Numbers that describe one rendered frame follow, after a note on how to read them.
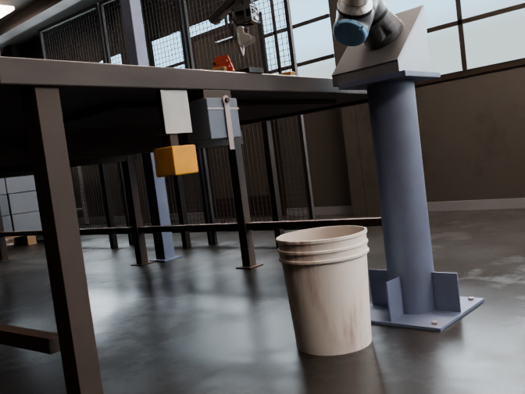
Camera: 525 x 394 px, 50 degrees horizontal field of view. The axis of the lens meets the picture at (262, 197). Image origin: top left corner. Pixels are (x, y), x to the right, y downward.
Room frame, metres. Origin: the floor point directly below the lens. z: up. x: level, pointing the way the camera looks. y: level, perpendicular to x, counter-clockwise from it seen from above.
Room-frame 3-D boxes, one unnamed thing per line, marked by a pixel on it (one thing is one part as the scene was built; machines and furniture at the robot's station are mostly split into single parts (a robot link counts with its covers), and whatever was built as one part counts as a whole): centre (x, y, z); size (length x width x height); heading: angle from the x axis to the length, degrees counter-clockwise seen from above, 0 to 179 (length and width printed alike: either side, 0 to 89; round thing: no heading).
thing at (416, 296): (2.09, -0.51, 0.43); 0.38 x 0.38 x 0.87; 47
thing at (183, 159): (1.58, 0.23, 0.74); 0.09 x 0.08 x 0.24; 141
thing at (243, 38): (1.90, 0.00, 1.03); 0.06 x 0.03 x 0.09; 68
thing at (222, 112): (1.73, 0.12, 0.77); 0.14 x 0.11 x 0.18; 141
